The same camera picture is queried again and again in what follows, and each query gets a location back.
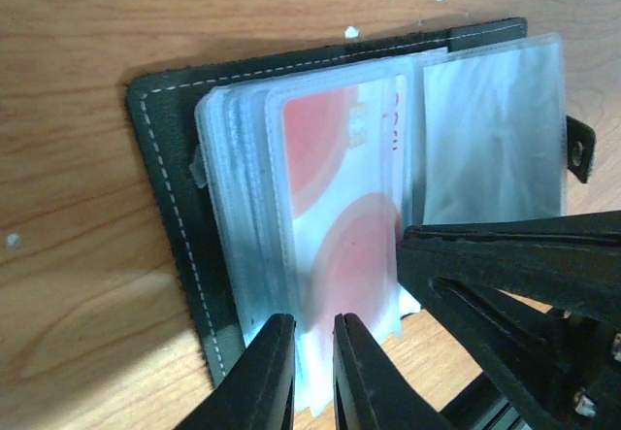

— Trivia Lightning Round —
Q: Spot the black card holder wallet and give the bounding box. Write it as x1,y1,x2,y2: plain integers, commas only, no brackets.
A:
124,16,597,416

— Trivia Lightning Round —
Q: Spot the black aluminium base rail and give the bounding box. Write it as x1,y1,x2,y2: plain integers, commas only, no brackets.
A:
441,373,531,430

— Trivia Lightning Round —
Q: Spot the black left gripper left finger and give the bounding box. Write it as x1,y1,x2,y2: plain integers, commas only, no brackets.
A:
177,314,295,429

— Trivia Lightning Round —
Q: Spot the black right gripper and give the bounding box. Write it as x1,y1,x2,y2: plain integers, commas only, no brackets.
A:
397,211,620,429

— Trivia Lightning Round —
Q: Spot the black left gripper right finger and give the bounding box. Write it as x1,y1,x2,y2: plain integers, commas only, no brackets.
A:
333,314,451,429

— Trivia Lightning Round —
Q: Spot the red white card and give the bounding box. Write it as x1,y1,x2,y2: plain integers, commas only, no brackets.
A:
282,73,410,340

